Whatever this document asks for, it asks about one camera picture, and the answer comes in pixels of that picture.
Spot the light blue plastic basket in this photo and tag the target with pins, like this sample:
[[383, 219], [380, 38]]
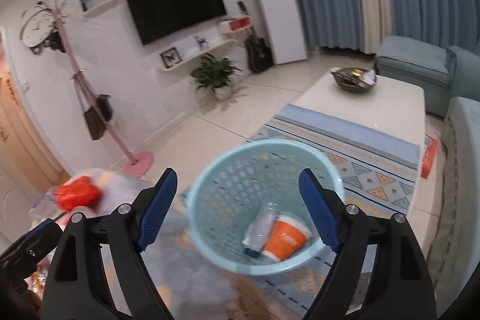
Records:
[[225, 192]]

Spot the red wall box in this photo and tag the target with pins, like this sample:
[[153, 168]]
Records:
[[236, 24]]

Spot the potted green plant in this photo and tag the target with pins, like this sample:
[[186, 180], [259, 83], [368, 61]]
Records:
[[213, 74]]

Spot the teal sofa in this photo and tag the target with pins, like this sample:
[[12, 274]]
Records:
[[463, 162]]

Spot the orange paper cup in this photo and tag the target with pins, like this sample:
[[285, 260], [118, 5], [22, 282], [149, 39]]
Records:
[[287, 239]]

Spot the patterned blue table mat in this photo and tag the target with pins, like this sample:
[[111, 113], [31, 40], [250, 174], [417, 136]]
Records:
[[337, 140]]

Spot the black hanging bag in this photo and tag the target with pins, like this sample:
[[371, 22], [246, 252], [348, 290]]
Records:
[[105, 108]]

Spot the brown hanging bag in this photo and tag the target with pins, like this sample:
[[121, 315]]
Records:
[[93, 123]]

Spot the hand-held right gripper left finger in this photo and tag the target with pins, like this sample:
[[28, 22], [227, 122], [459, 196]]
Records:
[[159, 209]]

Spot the pale plastic bag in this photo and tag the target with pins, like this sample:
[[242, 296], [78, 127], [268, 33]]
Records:
[[120, 181]]

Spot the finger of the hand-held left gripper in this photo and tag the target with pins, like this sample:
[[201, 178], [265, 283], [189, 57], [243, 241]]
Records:
[[37, 233]]

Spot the black flat television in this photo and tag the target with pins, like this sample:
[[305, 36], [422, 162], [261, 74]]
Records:
[[176, 5]]

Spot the white refrigerator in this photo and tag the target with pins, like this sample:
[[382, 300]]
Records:
[[277, 12]]

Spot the short wavy white shelf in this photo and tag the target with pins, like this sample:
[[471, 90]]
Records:
[[198, 55]]

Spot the orange box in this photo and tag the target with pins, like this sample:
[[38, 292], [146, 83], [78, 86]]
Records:
[[429, 155]]

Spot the white packet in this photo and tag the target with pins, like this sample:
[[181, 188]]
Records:
[[369, 77]]

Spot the butterfly picture frame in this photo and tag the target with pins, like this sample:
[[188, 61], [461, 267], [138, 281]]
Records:
[[170, 57]]

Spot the teal armchair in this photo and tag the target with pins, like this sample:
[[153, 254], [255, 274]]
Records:
[[412, 69]]

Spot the black guitar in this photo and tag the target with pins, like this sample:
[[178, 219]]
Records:
[[258, 54]]

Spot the white coffee table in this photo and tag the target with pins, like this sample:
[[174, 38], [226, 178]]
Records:
[[386, 106]]

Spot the pink coat rack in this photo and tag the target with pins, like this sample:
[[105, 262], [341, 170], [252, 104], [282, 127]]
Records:
[[137, 162]]

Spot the clear plastic bottle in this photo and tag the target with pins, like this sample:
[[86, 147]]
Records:
[[262, 226]]

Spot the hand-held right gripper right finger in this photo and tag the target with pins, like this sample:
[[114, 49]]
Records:
[[318, 211]]

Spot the dark bowl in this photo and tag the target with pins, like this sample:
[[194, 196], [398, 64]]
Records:
[[348, 85]]

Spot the red plastic bag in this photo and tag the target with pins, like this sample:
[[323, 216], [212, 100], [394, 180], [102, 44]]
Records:
[[77, 192]]

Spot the white wall clock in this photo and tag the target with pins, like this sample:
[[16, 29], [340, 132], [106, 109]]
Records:
[[37, 29]]

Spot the white light switch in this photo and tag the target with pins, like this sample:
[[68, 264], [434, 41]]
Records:
[[25, 87]]

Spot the wooden door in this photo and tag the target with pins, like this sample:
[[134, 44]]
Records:
[[22, 140]]

